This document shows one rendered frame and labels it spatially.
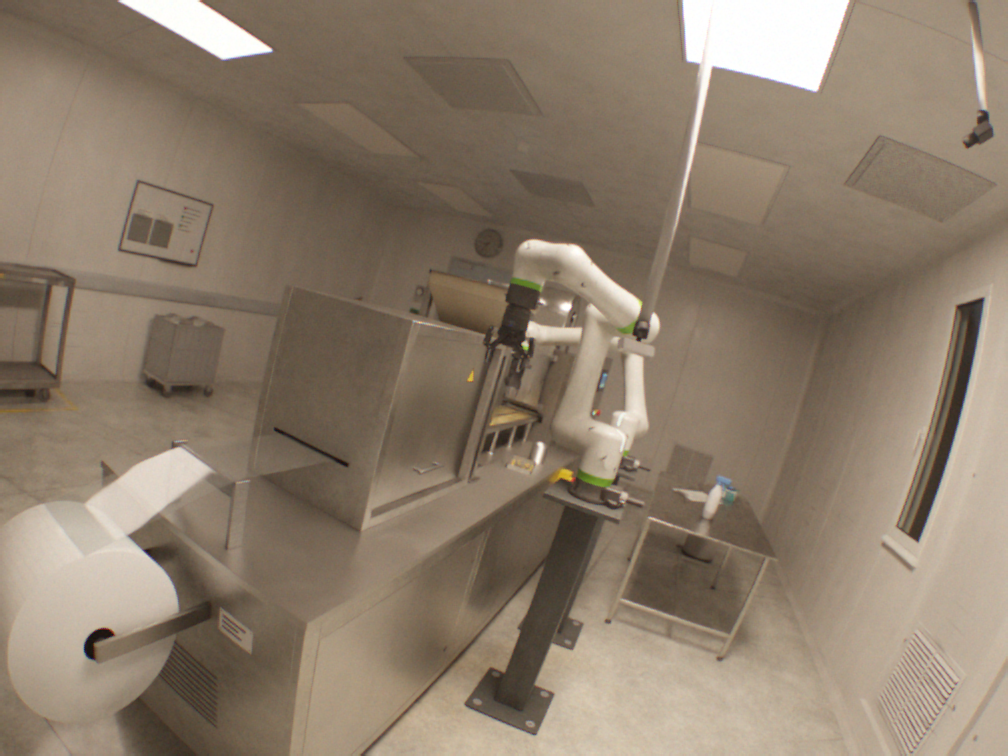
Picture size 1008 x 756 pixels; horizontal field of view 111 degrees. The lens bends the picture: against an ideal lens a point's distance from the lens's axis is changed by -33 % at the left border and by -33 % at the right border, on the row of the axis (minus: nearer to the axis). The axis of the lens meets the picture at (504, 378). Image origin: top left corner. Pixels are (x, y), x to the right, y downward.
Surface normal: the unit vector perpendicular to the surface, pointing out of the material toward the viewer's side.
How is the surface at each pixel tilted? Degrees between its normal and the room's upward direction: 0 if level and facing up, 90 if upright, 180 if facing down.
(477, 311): 118
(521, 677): 90
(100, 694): 90
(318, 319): 90
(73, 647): 90
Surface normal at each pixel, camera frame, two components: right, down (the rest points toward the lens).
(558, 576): -0.31, 0.00
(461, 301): -0.43, 0.44
